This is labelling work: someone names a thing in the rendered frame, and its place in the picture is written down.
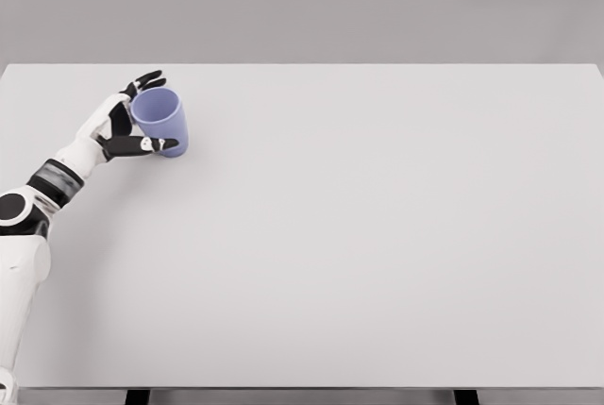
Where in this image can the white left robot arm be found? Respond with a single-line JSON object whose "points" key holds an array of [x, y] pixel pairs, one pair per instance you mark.
{"points": [[28, 216]]}

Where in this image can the lavender blue plastic cup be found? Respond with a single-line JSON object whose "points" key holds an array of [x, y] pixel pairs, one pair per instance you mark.
{"points": [[165, 125]]}

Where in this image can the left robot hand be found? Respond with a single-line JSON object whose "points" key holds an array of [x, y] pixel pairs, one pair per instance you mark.
{"points": [[96, 125]]}

